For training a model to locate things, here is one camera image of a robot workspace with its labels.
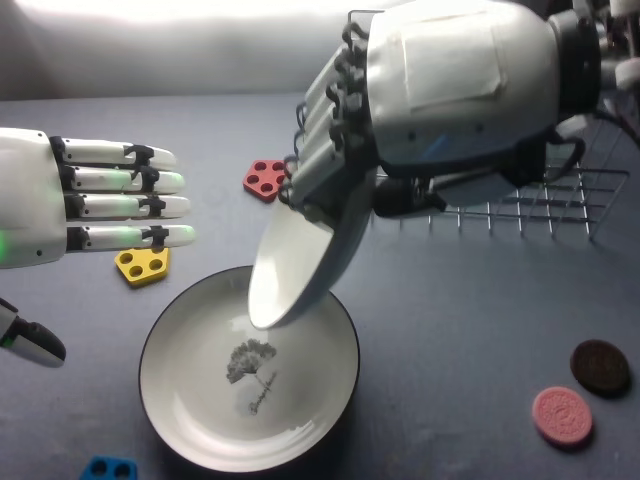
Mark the white plate with two leaves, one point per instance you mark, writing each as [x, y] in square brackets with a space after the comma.
[290, 270]

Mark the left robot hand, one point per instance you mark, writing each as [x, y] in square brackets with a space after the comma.
[30, 200]

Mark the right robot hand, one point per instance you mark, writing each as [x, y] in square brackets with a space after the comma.
[450, 90]

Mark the brown round cookie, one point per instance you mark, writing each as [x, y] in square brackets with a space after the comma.
[600, 367]

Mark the yellow pentagon block with holes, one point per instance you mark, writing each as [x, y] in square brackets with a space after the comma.
[145, 272]

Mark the red pentagon block with holes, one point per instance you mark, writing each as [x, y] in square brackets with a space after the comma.
[260, 175]

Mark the white plate with one leaf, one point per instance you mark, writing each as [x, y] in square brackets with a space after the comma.
[200, 400]

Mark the pink round cookie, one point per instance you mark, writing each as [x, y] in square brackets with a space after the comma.
[562, 415]

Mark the grey table cloth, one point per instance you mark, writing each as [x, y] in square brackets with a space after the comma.
[450, 310]

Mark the blue pentagon block with holes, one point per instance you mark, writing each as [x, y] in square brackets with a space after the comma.
[110, 462]

